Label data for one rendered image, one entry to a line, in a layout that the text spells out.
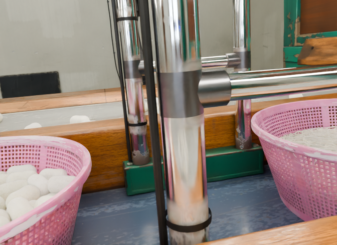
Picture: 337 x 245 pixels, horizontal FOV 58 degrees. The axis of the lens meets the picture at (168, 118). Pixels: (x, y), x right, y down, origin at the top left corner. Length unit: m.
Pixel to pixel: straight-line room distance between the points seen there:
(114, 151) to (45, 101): 0.40
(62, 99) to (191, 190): 0.66
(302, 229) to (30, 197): 0.23
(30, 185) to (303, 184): 0.26
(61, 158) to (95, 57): 2.31
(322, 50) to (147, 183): 0.60
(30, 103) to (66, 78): 1.87
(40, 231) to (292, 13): 0.95
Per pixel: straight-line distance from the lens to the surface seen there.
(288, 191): 0.36
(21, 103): 0.81
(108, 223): 0.37
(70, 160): 0.35
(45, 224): 0.23
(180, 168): 0.15
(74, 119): 0.54
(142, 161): 0.40
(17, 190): 0.32
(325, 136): 0.47
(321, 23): 0.97
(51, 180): 0.32
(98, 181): 0.44
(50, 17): 2.68
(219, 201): 0.39
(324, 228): 0.19
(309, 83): 0.18
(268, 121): 0.44
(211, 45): 2.86
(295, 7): 1.04
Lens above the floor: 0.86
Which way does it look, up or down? 13 degrees down
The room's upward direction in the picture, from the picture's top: 4 degrees counter-clockwise
